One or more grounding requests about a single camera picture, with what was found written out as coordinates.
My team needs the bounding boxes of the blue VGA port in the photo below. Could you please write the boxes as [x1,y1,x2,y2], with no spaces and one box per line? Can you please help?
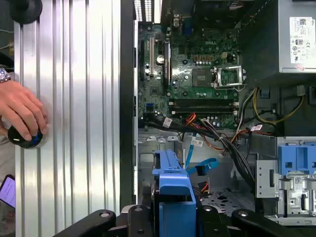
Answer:
[183,18,194,35]

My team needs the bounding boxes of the smartphone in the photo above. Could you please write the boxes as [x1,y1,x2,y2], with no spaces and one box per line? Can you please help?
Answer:
[0,174,16,209]

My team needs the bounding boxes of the black wire bundle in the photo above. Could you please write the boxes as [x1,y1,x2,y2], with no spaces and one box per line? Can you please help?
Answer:
[143,114,256,190]

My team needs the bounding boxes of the round black tool blue ring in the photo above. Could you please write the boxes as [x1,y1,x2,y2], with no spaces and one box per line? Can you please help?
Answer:
[7,124,49,149]

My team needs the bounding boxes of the black case fan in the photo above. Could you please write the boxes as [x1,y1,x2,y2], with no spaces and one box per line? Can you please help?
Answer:
[192,0,245,29]

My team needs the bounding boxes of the grey power supply unit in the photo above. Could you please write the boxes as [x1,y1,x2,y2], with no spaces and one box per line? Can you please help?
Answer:
[278,0,316,74]

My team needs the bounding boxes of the green motherboard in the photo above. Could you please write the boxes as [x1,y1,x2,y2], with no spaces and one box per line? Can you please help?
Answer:
[138,23,241,129]

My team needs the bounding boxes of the black RAM slot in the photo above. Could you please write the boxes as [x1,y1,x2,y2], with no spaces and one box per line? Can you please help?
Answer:
[170,110,239,117]
[169,98,239,103]
[169,102,239,107]
[169,106,239,111]

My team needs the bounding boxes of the white expansion slot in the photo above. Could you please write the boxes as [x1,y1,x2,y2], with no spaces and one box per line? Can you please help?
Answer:
[149,37,155,76]

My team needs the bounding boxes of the silver wristwatch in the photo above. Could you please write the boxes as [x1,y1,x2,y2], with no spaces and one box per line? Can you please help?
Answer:
[0,66,12,83]

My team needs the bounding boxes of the metal socket cover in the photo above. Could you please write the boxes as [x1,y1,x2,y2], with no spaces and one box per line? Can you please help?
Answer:
[213,65,244,89]

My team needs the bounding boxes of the black PC case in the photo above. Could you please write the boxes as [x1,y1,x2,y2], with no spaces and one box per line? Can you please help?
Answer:
[119,0,316,237]

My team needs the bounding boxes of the grey metal drive cage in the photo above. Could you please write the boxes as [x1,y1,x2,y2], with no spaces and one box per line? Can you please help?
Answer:
[255,137,316,227]

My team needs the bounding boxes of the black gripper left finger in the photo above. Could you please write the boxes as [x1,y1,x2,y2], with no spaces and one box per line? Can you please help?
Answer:
[53,204,153,237]

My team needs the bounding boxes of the orange red wire bunch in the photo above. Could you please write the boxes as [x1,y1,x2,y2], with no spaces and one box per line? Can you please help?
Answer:
[185,112,198,125]

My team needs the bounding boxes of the blue disk wire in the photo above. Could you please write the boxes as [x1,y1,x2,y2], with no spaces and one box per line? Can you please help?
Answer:
[184,132,220,177]

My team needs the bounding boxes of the orange red disk power wire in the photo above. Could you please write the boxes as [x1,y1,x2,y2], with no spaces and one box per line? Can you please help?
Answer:
[194,181,210,197]

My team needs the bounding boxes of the CPU socket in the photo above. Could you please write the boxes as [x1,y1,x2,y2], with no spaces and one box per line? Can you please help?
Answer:
[192,68,213,87]

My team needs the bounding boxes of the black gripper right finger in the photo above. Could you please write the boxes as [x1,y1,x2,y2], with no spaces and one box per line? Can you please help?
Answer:
[200,204,307,237]

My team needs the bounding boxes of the black round knob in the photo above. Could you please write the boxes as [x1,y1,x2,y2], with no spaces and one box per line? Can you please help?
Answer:
[9,0,43,25]

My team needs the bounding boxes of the yellow power wires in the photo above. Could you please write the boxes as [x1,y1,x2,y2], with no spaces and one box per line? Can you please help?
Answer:
[252,86,305,124]

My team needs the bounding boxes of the blue plastic drive latch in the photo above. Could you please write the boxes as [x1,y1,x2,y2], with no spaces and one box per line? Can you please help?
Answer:
[277,145,316,173]

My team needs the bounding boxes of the hard disk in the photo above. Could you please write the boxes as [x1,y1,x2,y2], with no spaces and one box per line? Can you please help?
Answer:
[150,149,198,237]

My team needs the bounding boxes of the grey metal disk bay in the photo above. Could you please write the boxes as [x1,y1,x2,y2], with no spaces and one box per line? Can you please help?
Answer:
[137,134,186,205]

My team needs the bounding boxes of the black expansion slot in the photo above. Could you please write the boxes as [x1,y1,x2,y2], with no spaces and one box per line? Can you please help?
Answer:
[140,39,146,82]

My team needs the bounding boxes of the person's hand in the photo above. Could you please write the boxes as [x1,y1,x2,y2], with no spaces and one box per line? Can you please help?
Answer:
[0,79,49,142]

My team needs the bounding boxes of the metal locking lever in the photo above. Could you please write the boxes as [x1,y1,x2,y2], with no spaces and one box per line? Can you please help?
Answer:
[213,83,248,90]

